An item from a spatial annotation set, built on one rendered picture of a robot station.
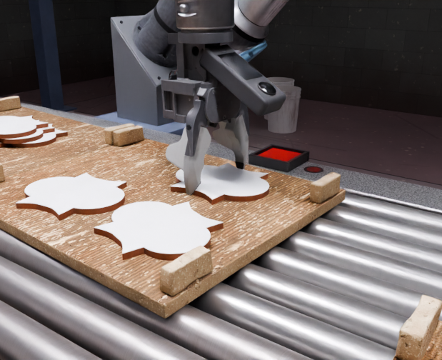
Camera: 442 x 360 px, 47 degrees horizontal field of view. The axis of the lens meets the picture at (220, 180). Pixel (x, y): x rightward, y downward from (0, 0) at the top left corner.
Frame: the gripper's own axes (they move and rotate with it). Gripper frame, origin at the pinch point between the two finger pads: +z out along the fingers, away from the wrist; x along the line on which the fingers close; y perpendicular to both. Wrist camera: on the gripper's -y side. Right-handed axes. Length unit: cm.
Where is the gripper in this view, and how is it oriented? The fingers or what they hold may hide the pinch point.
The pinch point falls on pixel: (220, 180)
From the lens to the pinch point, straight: 71.4
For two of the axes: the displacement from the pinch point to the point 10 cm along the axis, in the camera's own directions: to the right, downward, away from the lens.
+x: -6.3, 2.7, -7.2
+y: -7.7, -2.0, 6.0
